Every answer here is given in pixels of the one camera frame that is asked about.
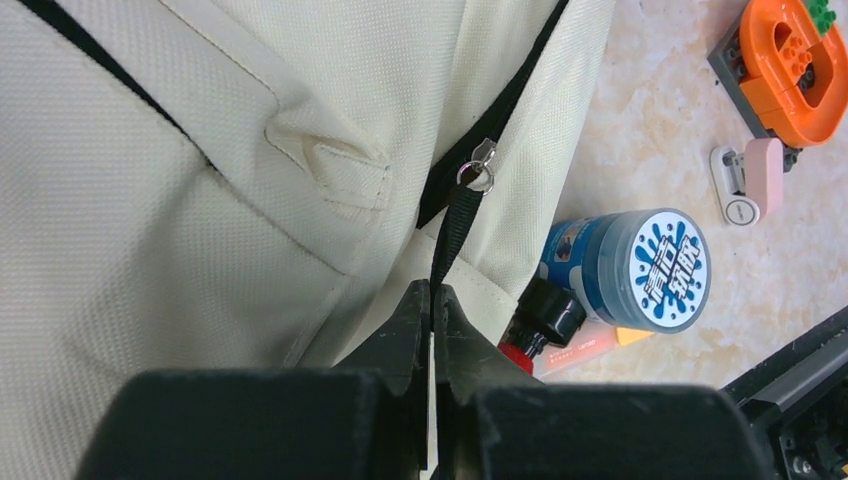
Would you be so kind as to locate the cream canvas backpack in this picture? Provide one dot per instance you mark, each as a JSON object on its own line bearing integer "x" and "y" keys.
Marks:
{"x": 201, "y": 184}

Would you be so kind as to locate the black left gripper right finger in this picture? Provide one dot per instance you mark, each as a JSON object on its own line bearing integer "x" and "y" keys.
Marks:
{"x": 494, "y": 421}

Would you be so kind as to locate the orange curved toy track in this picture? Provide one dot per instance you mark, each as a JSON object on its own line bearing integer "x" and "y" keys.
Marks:
{"x": 797, "y": 79}

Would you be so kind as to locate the red black glue bottle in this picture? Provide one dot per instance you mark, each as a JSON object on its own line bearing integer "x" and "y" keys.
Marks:
{"x": 546, "y": 314}

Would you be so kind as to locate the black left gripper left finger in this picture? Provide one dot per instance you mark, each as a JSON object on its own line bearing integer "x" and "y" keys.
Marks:
{"x": 364, "y": 418}

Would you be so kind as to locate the orange pink highlighter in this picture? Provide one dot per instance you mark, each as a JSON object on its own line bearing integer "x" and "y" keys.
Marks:
{"x": 592, "y": 340}

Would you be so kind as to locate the green toy brick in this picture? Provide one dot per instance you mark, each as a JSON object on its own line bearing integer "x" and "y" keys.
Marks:
{"x": 821, "y": 14}

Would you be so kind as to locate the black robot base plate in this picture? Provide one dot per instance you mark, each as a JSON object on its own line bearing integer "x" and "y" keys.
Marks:
{"x": 795, "y": 402}

